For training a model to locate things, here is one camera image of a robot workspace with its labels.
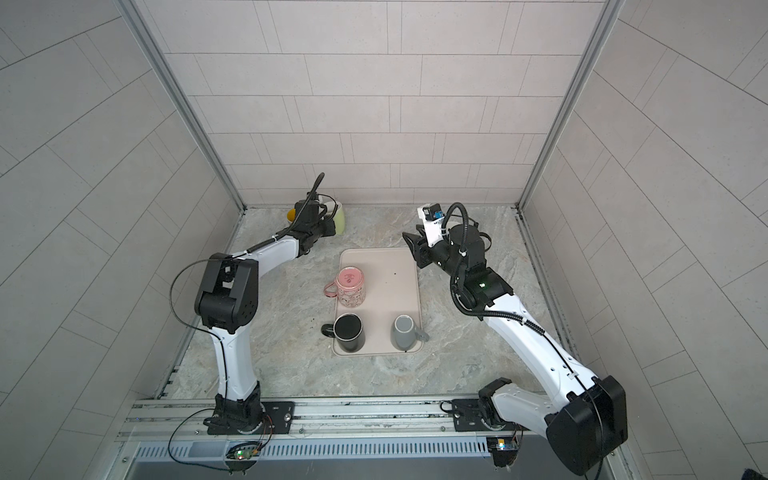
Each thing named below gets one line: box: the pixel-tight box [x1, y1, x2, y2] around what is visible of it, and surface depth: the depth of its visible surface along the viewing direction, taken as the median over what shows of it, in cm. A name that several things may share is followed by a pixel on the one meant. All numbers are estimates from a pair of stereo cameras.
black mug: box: [321, 312, 365, 353], surface depth 79 cm
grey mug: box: [390, 314, 430, 351], surface depth 80 cm
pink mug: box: [323, 266, 367, 309], surface depth 86 cm
